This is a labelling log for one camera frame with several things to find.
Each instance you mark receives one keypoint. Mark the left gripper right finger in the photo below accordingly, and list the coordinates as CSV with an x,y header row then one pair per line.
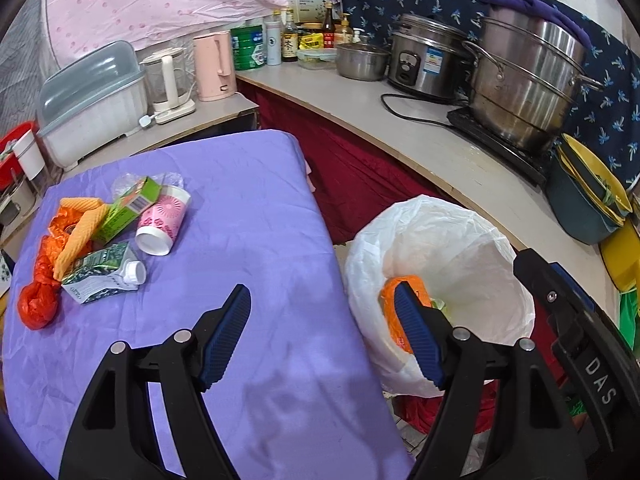
x,y
532,436

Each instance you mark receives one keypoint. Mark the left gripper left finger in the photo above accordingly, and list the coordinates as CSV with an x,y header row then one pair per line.
x,y
113,434

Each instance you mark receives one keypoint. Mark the red plastic bag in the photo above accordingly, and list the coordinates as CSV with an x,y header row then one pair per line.
x,y
38,301

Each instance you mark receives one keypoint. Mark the orange printed snack bag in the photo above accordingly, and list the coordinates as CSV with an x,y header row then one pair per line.
x,y
401,298

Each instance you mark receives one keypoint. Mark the dark green drink carton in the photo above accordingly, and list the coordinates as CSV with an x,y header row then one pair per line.
x,y
106,272

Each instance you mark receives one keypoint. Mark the orange foam net sleeve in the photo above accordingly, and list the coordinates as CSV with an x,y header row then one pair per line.
x,y
79,238

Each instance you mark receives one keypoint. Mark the pink white paper cup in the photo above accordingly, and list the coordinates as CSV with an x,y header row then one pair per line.
x,y
159,225

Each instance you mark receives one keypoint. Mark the green tea carton box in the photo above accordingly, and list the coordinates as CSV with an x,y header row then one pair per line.
x,y
127,208

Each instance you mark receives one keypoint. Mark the trash bin with white bag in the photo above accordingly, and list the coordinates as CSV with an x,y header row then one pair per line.
x,y
465,264

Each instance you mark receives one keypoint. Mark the green plastic bag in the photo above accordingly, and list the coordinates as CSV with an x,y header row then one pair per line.
x,y
629,314

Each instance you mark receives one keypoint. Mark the blue yellow stacked basins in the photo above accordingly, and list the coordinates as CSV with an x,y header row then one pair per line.
x,y
588,201

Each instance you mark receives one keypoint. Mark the purple tablecloth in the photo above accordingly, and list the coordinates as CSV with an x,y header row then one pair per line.
x,y
299,399

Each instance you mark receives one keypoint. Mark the black induction cooker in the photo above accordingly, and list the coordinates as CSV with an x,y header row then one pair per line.
x,y
532,169

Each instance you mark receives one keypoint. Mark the clear plastic wrap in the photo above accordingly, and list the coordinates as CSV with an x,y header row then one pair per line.
x,y
126,181

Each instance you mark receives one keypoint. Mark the red velvet curtain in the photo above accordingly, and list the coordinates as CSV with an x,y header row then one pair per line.
x,y
355,182

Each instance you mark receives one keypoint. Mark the red plastic basin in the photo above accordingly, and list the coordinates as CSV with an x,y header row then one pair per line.
x,y
10,168

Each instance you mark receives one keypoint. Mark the white cup container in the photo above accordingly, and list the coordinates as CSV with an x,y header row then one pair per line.
x,y
28,154

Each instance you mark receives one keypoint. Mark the large steel steamer pot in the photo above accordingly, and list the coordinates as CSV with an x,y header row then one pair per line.
x,y
528,73

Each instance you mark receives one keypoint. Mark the dish rack with grey lid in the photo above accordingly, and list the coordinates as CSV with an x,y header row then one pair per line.
x,y
92,102

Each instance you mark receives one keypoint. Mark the steel rice cooker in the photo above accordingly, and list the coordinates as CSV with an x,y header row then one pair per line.
x,y
429,61

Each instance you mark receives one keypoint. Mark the glass electric kettle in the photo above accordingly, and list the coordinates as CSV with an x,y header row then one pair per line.
x,y
168,84

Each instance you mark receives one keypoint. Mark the small steel pot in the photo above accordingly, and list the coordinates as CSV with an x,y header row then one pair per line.
x,y
361,61

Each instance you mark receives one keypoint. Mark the pink electric kettle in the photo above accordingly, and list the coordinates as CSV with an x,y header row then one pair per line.
x,y
214,68

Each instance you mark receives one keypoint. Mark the green tin can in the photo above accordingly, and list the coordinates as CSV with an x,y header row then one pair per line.
x,y
247,47

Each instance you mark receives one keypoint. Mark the soy sauce bottle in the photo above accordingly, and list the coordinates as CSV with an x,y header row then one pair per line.
x,y
289,38

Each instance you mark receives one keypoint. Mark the navy floral cloth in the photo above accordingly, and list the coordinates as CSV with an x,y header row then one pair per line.
x,y
604,119

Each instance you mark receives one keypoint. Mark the white thermos bottle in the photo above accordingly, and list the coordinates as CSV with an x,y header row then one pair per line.
x,y
273,40

